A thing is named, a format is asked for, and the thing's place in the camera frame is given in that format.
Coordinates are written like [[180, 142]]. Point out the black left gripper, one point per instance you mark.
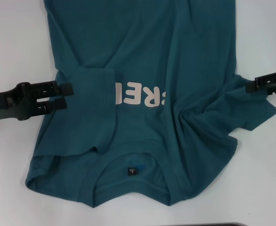
[[8, 103]]

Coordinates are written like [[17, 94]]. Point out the teal t-shirt with FREE print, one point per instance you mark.
[[140, 47]]

